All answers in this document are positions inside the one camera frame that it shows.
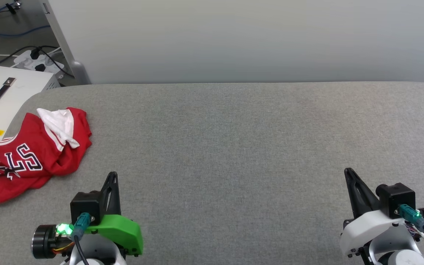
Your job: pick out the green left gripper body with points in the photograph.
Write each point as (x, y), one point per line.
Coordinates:
(120, 230)

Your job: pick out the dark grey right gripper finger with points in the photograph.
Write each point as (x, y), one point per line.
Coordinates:
(352, 195)
(368, 200)

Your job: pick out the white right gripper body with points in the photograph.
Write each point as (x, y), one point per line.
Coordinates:
(374, 232)

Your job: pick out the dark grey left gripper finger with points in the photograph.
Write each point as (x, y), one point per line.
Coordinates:
(116, 195)
(106, 200)

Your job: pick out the red white basketball jersey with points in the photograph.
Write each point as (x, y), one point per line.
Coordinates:
(31, 162)

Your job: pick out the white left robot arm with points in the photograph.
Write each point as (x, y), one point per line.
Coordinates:
(98, 252)

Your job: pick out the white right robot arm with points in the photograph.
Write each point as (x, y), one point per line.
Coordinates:
(399, 255)

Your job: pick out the grey fabric sofa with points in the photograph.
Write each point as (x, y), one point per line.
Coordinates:
(234, 154)

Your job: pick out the white power strip with plugs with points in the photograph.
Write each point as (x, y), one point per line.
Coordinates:
(39, 60)

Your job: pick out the white partition panel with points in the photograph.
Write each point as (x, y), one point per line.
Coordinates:
(234, 36)

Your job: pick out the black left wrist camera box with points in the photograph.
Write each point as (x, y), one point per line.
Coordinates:
(87, 206)

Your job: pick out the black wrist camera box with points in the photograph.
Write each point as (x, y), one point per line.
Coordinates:
(396, 198)
(87, 206)

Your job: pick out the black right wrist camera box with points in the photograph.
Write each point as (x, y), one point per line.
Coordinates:
(396, 198)

